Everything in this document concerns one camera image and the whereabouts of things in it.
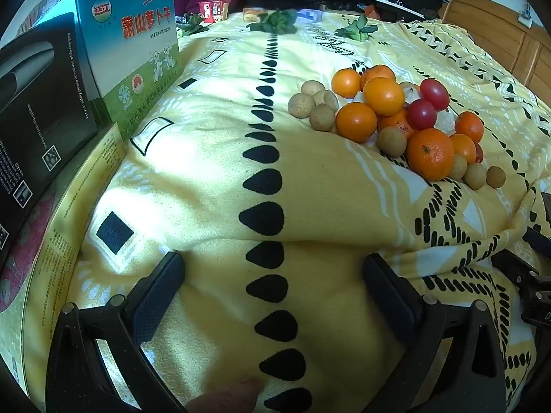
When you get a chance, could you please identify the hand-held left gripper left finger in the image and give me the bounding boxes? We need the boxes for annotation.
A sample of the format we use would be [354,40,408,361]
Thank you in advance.
[45,251,187,413]

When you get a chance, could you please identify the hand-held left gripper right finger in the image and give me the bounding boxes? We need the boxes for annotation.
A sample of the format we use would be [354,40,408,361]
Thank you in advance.
[363,253,508,413]

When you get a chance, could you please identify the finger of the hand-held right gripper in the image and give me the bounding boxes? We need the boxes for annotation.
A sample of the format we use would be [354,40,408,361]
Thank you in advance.
[492,250,539,285]
[522,227,551,260]

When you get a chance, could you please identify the pile of oranges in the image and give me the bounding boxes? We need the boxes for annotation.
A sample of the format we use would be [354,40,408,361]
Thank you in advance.
[331,64,485,182]

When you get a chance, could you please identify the group of brown longans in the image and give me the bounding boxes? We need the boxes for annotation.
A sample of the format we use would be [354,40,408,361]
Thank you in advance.
[288,80,507,191]

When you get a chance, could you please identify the person's left hand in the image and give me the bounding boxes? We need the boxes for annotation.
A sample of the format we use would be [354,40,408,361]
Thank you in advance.
[185,376,264,413]

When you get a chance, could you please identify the yellow flat box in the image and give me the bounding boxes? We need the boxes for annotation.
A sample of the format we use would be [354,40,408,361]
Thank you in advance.
[0,123,127,396]

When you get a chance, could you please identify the yellow patterned blanket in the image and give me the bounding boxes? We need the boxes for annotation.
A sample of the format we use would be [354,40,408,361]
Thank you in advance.
[26,9,551,413]

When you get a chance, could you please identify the white lumpy object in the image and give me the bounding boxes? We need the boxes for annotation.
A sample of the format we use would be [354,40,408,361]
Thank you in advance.
[436,109,459,136]
[400,82,423,103]

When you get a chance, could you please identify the wooden headboard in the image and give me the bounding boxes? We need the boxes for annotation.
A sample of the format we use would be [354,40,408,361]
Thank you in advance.
[439,0,551,95]

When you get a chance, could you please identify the black cardboard box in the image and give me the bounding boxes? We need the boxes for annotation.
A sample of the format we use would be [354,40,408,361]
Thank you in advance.
[0,12,99,263]

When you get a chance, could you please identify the blue and green cardboard box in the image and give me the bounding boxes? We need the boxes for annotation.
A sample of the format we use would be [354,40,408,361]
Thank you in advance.
[69,0,181,142]

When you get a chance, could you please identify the green leafy vegetable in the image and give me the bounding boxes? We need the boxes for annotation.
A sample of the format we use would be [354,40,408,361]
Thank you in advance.
[247,9,299,34]
[336,14,380,43]
[176,13,211,37]

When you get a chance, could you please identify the red instant noodle cup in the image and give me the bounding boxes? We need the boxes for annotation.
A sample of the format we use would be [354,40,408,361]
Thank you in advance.
[198,0,231,23]

